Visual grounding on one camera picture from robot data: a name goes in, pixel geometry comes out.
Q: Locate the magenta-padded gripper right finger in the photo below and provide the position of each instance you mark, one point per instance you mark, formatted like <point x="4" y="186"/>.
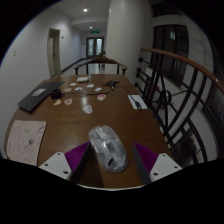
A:
<point x="165" y="166"/>

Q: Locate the white outlined sticker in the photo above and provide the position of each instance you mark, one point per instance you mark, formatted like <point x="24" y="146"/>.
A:
<point x="87" y="109"/>

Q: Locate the white marble-print mouse pad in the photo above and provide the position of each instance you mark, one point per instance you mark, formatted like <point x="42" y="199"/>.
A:
<point x="25" y="141"/>

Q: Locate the small beige sticker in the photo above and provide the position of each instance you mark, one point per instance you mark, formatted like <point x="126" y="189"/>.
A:
<point x="67" y="89"/>
<point x="57" y="102"/>

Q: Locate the glass double door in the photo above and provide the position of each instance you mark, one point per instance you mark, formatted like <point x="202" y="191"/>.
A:
<point x="94" y="46"/>

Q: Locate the white wall switch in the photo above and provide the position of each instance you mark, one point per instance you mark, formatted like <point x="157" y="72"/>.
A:
<point x="14" y="52"/>

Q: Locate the red and white sticker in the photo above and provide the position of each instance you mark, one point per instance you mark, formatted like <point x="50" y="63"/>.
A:
<point x="101" y="97"/>

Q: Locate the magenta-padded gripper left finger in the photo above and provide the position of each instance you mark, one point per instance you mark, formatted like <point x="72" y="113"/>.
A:
<point x="56" y="165"/>

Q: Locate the white side door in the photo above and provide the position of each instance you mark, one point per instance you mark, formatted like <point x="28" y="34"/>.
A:
<point x="53" y="53"/>

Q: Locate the orange and beige sticker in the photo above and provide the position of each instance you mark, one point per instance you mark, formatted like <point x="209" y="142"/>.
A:
<point x="68" y="101"/>

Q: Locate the small black box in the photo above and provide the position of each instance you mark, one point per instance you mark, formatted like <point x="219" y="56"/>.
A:
<point x="55" y="93"/>

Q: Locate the small white sticker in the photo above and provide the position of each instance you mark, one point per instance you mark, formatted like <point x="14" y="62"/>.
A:
<point x="73" y="84"/>
<point x="78" y="88"/>
<point x="98" y="89"/>
<point x="90" y="85"/>

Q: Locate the green exit sign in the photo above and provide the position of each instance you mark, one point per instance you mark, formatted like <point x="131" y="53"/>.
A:
<point x="95" y="32"/>

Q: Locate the dark framed window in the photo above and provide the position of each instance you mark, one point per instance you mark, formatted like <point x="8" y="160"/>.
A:
<point x="170" y="50"/>

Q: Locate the white paper card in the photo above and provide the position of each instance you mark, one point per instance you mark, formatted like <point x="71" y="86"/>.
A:
<point x="136" y="100"/>

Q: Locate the black railing with wooden handrail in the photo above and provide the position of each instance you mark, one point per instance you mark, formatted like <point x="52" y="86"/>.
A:
<point x="173" y="100"/>

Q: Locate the small white box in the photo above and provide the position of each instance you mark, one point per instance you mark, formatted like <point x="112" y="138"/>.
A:
<point x="82" y="79"/>

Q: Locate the black flat folder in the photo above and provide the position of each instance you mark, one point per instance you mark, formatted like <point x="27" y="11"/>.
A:
<point x="38" y="95"/>

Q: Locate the wooden armchair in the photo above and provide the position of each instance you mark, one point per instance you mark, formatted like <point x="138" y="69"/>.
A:
<point x="100" y="61"/>

